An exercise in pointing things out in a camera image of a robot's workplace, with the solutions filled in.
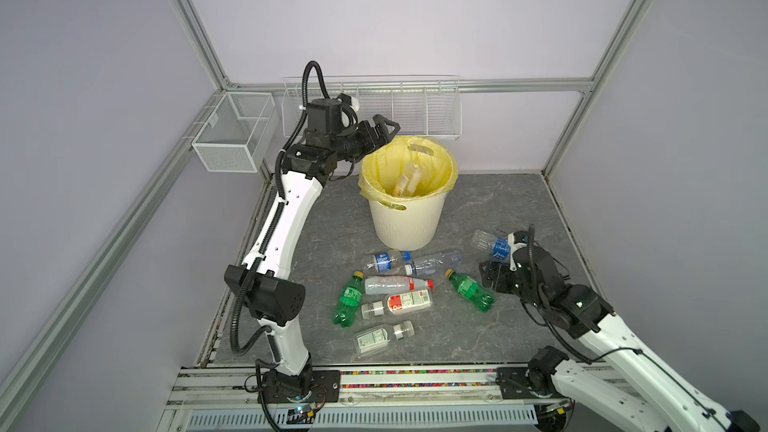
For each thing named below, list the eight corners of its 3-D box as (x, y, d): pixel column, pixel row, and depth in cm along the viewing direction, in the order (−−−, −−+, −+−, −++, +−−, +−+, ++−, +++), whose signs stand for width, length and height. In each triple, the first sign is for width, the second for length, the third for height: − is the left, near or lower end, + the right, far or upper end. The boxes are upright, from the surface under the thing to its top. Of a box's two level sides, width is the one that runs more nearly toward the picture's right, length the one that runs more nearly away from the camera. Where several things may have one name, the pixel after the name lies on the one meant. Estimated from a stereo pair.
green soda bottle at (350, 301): (334, 324, 85) (331, 318, 81) (354, 276, 94) (352, 269, 90) (351, 329, 84) (349, 323, 80) (369, 280, 93) (368, 273, 89)
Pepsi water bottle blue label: (376, 274, 94) (376, 268, 90) (372, 262, 96) (371, 255, 93) (398, 267, 95) (398, 261, 92) (393, 255, 98) (392, 249, 95)
